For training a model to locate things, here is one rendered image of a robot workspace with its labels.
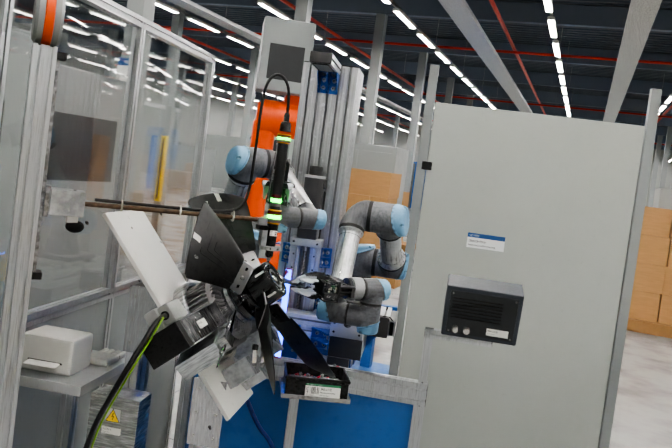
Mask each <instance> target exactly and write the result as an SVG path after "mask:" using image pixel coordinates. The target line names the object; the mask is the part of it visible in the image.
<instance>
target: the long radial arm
mask: <svg viewBox="0 0 672 448"><path fill-rule="evenodd" d="M179 320H180V322H181V323H182V325H183V327H184V328H185V330H186V332H187V333H188V335H189V337H190V338H191V340H192V342H193V343H194V345H195V344H197V343H198V342H200V341H201V340H203V339H204V338H206V337H207V336H209V335H210V334H212V333H213V332H214V331H215V330H217V329H220V328H221V327H223V326H224V325H226V324H227V321H226V319H225V317H224V316H223V314H222V313H221V311H220V309H219V308H218V306H217V304H216V303H215V302H212V303H210V304H208V305H206V306H204V307H203V308H201V309H199V310H197V311H195V312H193V313H191V314H189V315H187V316H185V317H183V318H181V319H179ZM194 345H193V346H194Z"/></svg>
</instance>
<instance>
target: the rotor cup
mask: <svg viewBox="0 0 672 448"><path fill-rule="evenodd" d="M261 271H263V272H264V273H262V274H261V275H259V276H257V277H256V278H255V275H257V274H258V273H260V272H261ZM273 276H275V277H276V278H277V282H276V281H275V280H274V278H273ZM228 290H229V293H230V296H231V298H232V300H233V302H234V303H235V305H236V306H237V308H238V309H239V310H240V312H241V313H242V314H243V315H244V316H245V317H246V318H248V319H250V320H255V307H256V306H257V305H258V302H259V299H260V296H261V293H262V291H264V292H265V295H266V301H267V303H268V305H269V306H270V305H271V304H273V303H274V302H276V301H278V300H279V299H281V298H282V297H284V296H285V295H286V294H287V289H286V286H285V283H284V281H283V279H282V277H281V275H280V274H279V272H278V271H277V270H276V268H275V267H274V266H273V265H272V264H270V263H269V262H263V263H262V264H260V265H259V266H257V267H255V268H254V269H253V272H252V274H251V276H250V278H249V280H248V282H247V284H246V286H245V288H244V289H243V291H242V293H241V294H240V295H238V294H237V293H236V292H234V291H233V290H231V289H230V288H229V289H228ZM275 291H276V293H275V294H274V295H272V296H271V297H269V298H268V297H267V296H268V295H270V294H272V293H273V292H275Z"/></svg>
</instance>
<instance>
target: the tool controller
mask: <svg viewBox="0 0 672 448"><path fill-rule="evenodd" d="M523 302H524V292H523V286H522V285H521V284H515V283H508V282H501V281H494V280H488V279H481V278H474V277H468V276H461V275H454V274H449V275H448V282H447V289H446V296H445V303H444V310H443V317H442V326H441V334H444V335H451V336H457V337H463V338H469V339H475V340H481V341H488V342H494V343H500V344H506V345H512V346H515V345H516V342H517V336H518V330H519V325H520V319H521V313H522V308H523Z"/></svg>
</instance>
